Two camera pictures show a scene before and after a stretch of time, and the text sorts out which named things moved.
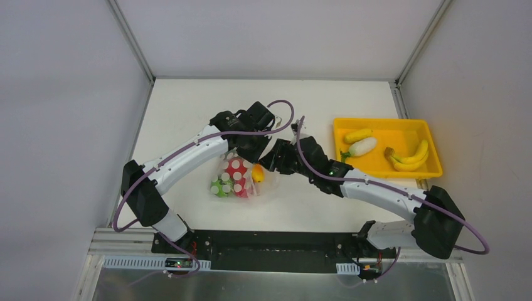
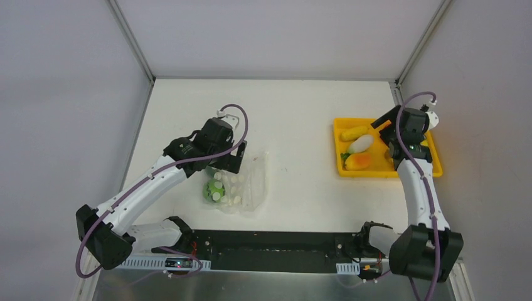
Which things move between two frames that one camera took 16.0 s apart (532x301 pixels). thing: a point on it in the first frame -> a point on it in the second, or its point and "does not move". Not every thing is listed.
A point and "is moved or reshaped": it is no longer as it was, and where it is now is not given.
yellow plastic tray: [404, 137] does not move
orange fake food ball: [258, 173] -> [359, 162]
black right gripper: [281, 157] -> [383, 126]
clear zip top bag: [238, 176] is moved or reshaped
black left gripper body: [253, 151] -> [233, 158]
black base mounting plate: [272, 251] does not move
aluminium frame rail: [151, 77] does not move
